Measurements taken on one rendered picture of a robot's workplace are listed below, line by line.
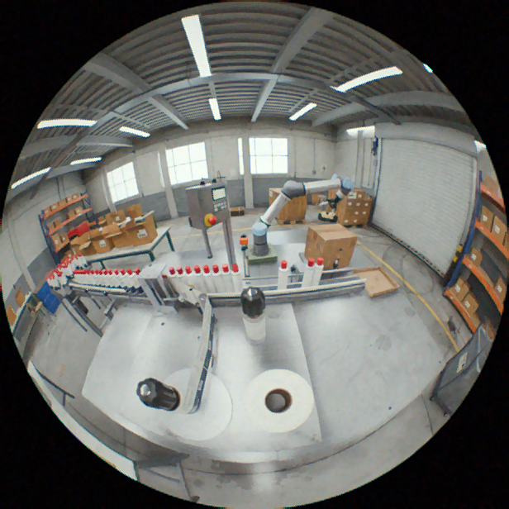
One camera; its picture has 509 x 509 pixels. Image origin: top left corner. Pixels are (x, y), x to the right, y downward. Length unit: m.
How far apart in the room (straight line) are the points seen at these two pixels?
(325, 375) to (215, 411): 0.46
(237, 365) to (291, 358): 0.22
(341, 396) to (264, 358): 0.38
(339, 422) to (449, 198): 4.33
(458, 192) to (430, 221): 1.15
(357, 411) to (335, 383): 0.18
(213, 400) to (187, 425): 0.15
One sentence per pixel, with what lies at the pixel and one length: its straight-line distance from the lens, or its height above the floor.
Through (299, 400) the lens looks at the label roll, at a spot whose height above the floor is 1.02.
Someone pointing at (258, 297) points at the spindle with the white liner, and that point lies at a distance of 0.46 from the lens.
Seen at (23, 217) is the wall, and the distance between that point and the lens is 7.88.
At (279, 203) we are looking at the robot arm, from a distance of 1.20.
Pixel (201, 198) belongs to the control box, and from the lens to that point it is 0.64.
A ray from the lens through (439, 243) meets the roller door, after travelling 4.54.
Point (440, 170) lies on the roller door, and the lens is 4.60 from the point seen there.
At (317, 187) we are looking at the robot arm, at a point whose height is 1.41.
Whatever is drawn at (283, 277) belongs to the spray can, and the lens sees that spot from 0.79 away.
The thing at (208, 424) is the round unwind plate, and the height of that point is 0.89.
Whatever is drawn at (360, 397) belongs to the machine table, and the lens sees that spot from 0.80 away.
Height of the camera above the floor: 1.52
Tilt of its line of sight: 32 degrees down
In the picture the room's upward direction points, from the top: 3 degrees counter-clockwise
